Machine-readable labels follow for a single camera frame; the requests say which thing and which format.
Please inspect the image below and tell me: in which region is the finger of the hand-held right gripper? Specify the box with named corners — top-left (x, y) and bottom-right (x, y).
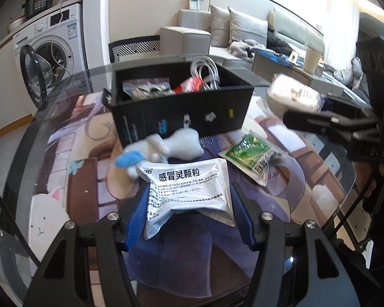
top-left (320, 97), bottom-right (373, 117)
top-left (282, 110), bottom-right (381, 135)

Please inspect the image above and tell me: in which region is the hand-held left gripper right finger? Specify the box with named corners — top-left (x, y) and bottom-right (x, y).
top-left (229, 182), bottom-right (381, 307)

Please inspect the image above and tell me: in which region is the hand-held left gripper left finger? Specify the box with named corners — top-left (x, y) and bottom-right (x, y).
top-left (24, 182), bottom-right (152, 307)

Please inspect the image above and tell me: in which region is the zip bag of beige cable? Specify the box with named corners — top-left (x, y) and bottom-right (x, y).
top-left (265, 73), bottom-right (327, 114)

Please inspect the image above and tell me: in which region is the silver medicine sachet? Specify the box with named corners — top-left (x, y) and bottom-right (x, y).
top-left (139, 158), bottom-right (237, 240)

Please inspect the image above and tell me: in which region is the white and blue plush toy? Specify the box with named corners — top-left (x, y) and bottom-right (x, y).
top-left (115, 127), bottom-right (204, 180)

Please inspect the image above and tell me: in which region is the white cable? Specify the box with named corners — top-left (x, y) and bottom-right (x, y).
top-left (190, 56), bottom-right (221, 91)

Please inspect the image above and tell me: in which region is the black storage box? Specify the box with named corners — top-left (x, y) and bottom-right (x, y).
top-left (102, 60), bottom-right (255, 149)

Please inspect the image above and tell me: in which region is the red and white packet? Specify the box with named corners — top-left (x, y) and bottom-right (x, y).
top-left (173, 76), bottom-right (203, 94)

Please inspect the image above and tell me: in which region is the person's right hand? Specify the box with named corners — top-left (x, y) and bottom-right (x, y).
top-left (355, 163), bottom-right (384, 212)

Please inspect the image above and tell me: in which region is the grey garment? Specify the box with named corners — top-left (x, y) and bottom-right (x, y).
top-left (334, 57), bottom-right (364, 92)

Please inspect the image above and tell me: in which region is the white paper roll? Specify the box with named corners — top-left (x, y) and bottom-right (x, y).
top-left (303, 46), bottom-right (321, 73)

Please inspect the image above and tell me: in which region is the green snack packet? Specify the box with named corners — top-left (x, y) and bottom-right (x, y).
top-left (218, 133), bottom-right (289, 186)

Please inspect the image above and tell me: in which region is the beige low cabinet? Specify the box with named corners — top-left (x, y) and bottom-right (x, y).
top-left (251, 49), bottom-right (346, 95)

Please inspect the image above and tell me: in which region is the blue tray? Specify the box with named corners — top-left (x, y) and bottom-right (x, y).
top-left (253, 47), bottom-right (304, 68)

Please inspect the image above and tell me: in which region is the black jacket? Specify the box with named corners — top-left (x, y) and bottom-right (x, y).
top-left (266, 27), bottom-right (292, 52)

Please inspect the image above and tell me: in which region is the grey furry cloth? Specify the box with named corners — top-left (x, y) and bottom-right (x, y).
top-left (228, 39), bottom-right (260, 60)

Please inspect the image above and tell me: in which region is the pale green sofa cushion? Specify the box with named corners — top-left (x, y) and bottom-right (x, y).
top-left (267, 9), bottom-right (279, 34)

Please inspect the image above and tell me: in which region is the grey sofa cushion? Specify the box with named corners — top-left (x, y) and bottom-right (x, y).
top-left (228, 6), bottom-right (269, 47)

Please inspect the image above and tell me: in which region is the beige sofa cushion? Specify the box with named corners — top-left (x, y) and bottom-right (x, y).
top-left (209, 5), bottom-right (231, 48)

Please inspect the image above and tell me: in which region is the beige sofa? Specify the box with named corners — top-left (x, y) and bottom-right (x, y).
top-left (160, 6), bottom-right (327, 68)

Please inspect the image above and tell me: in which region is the black and white patterned chair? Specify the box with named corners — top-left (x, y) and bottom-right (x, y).
top-left (108, 35), bottom-right (162, 64)

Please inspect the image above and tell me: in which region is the white washing machine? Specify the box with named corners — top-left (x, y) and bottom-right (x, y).
top-left (13, 3), bottom-right (85, 109)

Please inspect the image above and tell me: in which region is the black pressure cooker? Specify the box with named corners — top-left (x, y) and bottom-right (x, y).
top-left (25, 0), bottom-right (56, 20)

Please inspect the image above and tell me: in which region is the wall socket with green charger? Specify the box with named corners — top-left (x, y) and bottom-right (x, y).
top-left (187, 0), bottom-right (207, 12)

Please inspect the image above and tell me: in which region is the white power cord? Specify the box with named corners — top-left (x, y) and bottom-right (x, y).
top-left (51, 0), bottom-right (71, 74)

